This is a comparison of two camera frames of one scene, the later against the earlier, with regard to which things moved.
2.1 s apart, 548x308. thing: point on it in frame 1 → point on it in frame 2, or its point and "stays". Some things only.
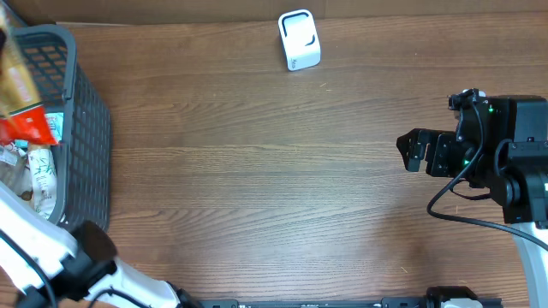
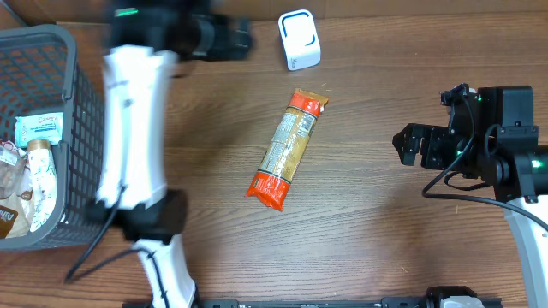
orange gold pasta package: [23, 119] → [285, 150]
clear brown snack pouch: [14, 171] stays
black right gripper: [439, 144] stays
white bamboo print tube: [44, 176] stays
